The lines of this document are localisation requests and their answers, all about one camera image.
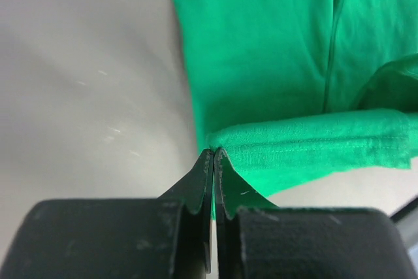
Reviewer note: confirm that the green t shirt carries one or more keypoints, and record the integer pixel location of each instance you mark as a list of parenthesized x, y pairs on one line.
[(294, 90)]

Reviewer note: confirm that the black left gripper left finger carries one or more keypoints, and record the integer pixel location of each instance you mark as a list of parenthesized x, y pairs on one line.
[(164, 237)]

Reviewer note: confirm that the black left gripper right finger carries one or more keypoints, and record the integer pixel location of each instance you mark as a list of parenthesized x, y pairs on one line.
[(257, 239)]

